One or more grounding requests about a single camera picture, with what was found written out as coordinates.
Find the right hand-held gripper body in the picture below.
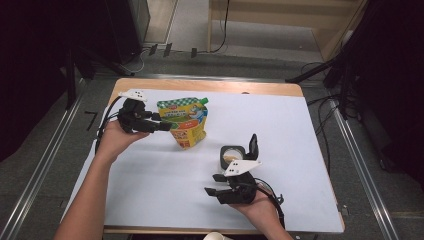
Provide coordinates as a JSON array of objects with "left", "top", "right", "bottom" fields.
[{"left": 215, "top": 159, "right": 263, "bottom": 205}]

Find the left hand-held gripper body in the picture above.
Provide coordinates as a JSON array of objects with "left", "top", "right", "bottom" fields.
[{"left": 117, "top": 88, "right": 160, "bottom": 135}]

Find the yellow spouted seasoning pouch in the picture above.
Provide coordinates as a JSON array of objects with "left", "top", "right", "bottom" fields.
[{"left": 156, "top": 96, "right": 210, "bottom": 150}]

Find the person's right hand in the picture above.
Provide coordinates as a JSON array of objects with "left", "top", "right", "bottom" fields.
[{"left": 229, "top": 190, "right": 284, "bottom": 232}]

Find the person's left hand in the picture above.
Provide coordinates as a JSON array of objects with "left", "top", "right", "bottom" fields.
[{"left": 95, "top": 119, "right": 152, "bottom": 165}]

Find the white table sheet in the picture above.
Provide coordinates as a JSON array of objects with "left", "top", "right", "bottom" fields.
[{"left": 61, "top": 88, "right": 345, "bottom": 234}]

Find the white rounded object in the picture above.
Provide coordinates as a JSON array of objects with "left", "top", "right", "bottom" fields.
[{"left": 202, "top": 231, "right": 235, "bottom": 240}]

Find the black metal stand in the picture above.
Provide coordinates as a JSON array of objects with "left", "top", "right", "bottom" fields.
[
  {"left": 62, "top": 42, "right": 135, "bottom": 112},
  {"left": 285, "top": 0, "right": 372, "bottom": 121}
]

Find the dark cabinet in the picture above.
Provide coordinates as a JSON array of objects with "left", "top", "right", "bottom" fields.
[{"left": 105, "top": 0, "right": 151, "bottom": 65}]

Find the dark curtain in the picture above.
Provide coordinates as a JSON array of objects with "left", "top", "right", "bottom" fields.
[
  {"left": 0, "top": 0, "right": 112, "bottom": 163},
  {"left": 349, "top": 0, "right": 424, "bottom": 185}
]

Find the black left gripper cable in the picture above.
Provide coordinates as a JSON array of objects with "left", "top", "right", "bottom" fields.
[{"left": 94, "top": 96, "right": 123, "bottom": 155}]

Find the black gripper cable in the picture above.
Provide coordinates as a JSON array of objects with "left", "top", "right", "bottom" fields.
[
  {"left": 94, "top": 96, "right": 123, "bottom": 155},
  {"left": 254, "top": 177, "right": 287, "bottom": 230}
]

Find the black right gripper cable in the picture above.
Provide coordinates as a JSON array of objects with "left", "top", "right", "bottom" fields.
[{"left": 254, "top": 177, "right": 287, "bottom": 230}]

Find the white floor cable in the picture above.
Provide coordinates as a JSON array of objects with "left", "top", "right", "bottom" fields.
[{"left": 124, "top": 49, "right": 148, "bottom": 75}]

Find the black floor cable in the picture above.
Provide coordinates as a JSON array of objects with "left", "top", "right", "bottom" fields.
[{"left": 301, "top": 61, "right": 362, "bottom": 175}]

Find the metal floor rail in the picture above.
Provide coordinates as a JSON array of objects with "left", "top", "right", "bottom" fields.
[
  {"left": 328, "top": 99, "right": 402, "bottom": 240},
  {"left": 0, "top": 79, "right": 86, "bottom": 240}
]

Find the black hanging cable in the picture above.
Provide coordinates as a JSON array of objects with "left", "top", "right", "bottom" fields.
[{"left": 210, "top": 0, "right": 232, "bottom": 54}]

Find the light wooden furniture frame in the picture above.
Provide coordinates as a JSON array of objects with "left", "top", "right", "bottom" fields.
[{"left": 206, "top": 0, "right": 369, "bottom": 62}]

